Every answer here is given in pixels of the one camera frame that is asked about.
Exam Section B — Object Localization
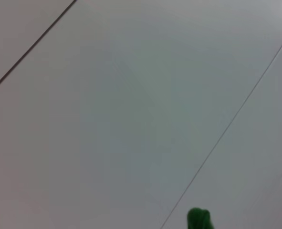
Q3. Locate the beige bag with green handles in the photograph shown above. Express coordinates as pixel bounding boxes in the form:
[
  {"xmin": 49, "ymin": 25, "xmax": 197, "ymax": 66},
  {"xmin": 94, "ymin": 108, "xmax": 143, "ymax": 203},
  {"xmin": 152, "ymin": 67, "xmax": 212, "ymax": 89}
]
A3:
[{"xmin": 187, "ymin": 207, "xmax": 214, "ymax": 229}]

